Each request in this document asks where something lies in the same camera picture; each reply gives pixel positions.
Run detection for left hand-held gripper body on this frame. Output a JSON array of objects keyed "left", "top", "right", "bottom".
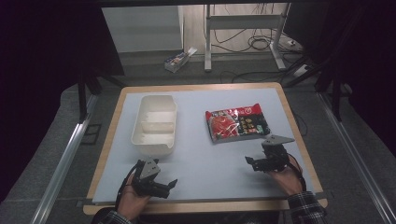
[{"left": 133, "top": 158, "right": 163, "bottom": 198}]

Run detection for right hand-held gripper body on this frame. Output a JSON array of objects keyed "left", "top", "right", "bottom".
[{"left": 261, "top": 133, "right": 296, "bottom": 174}]

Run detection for person's right hand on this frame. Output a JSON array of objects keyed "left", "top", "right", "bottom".
[{"left": 268, "top": 154, "right": 304, "bottom": 198}]

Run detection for person's left hand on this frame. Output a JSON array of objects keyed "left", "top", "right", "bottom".
[{"left": 117, "top": 174, "right": 151, "bottom": 221}]

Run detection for light grey table mat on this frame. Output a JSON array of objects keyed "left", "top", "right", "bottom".
[{"left": 92, "top": 87, "right": 316, "bottom": 203}]

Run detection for red snack packet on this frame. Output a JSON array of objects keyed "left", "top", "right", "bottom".
[{"left": 204, "top": 103, "right": 272, "bottom": 145}]

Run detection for white plastic divided container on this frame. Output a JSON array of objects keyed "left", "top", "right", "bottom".
[{"left": 130, "top": 94, "right": 178, "bottom": 157}]

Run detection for black tripod stand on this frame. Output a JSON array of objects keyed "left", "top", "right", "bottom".
[
  {"left": 281, "top": 52, "right": 353, "bottom": 123},
  {"left": 76, "top": 69, "right": 127, "bottom": 124}
]

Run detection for white power strip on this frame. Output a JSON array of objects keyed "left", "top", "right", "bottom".
[{"left": 291, "top": 63, "right": 313, "bottom": 78}]

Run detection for small printed cardboard box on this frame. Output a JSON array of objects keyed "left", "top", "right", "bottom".
[{"left": 163, "top": 46, "right": 198, "bottom": 74}]

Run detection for white metal stand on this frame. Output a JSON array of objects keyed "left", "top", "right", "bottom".
[{"left": 203, "top": 2, "right": 291, "bottom": 73}]

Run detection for white panel board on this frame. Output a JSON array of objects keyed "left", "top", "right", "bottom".
[{"left": 101, "top": 5, "right": 185, "bottom": 53}]

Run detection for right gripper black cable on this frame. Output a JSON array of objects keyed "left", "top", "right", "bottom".
[{"left": 287, "top": 152, "right": 308, "bottom": 191}]

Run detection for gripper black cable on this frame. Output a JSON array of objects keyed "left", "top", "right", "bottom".
[
  {"left": 115, "top": 161, "right": 140, "bottom": 213},
  {"left": 287, "top": 152, "right": 308, "bottom": 191}
]

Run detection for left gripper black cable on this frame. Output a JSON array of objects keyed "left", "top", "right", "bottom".
[{"left": 115, "top": 161, "right": 140, "bottom": 213}]

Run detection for black square floor frame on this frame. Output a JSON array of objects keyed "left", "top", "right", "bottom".
[{"left": 80, "top": 123, "right": 103, "bottom": 146}]

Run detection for aluminium rail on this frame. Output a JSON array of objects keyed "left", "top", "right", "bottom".
[
  {"left": 317, "top": 91, "right": 396, "bottom": 224},
  {"left": 30, "top": 92, "right": 99, "bottom": 224}
]

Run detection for black floor cables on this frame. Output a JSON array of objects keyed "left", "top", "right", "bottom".
[{"left": 208, "top": 3, "right": 307, "bottom": 84}]

